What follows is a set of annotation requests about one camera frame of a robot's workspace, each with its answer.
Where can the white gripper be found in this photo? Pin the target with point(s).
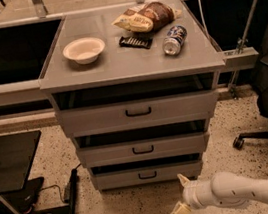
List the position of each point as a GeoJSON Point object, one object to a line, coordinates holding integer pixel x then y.
{"type": "Point", "coordinates": [190, 195]}

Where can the grey bottom drawer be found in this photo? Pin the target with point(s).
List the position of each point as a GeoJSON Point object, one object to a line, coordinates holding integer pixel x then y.
{"type": "Point", "coordinates": [126, 178]}

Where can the grey drawer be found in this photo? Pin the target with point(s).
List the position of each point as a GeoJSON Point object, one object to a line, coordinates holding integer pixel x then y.
{"type": "Point", "coordinates": [143, 150]}
{"type": "Point", "coordinates": [140, 114]}
{"type": "Point", "coordinates": [126, 178]}

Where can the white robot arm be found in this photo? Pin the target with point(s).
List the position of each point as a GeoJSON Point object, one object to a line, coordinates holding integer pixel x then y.
{"type": "Point", "coordinates": [223, 190]}

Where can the grey middle drawer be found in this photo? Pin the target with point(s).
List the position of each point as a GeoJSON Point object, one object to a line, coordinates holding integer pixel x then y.
{"type": "Point", "coordinates": [143, 150]}

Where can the grey drawer cabinet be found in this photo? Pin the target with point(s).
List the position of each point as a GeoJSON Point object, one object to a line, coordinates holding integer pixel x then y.
{"type": "Point", "coordinates": [137, 91]}

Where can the grey top drawer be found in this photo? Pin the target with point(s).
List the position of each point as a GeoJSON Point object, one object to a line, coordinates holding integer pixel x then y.
{"type": "Point", "coordinates": [140, 114]}

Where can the black floor stand bar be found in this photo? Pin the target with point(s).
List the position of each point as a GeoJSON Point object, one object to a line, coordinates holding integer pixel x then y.
{"type": "Point", "coordinates": [70, 206]}

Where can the blue soda can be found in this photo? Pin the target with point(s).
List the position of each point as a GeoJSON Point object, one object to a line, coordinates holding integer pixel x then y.
{"type": "Point", "coordinates": [174, 40]}

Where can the black snack bar wrapper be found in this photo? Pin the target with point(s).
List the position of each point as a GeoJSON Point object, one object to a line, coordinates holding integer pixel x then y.
{"type": "Point", "coordinates": [134, 42]}

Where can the white paper bowl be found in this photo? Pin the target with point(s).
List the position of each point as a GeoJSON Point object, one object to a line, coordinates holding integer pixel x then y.
{"type": "Point", "coordinates": [84, 50]}

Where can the black side table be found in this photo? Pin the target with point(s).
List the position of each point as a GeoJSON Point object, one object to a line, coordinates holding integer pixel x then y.
{"type": "Point", "coordinates": [17, 152]}

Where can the brown chip bag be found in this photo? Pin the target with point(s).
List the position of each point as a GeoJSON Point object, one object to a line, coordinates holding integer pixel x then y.
{"type": "Point", "coordinates": [147, 17]}

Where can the grey rail bench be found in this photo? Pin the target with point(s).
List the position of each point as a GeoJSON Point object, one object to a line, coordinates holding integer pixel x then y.
{"type": "Point", "coordinates": [32, 65]}

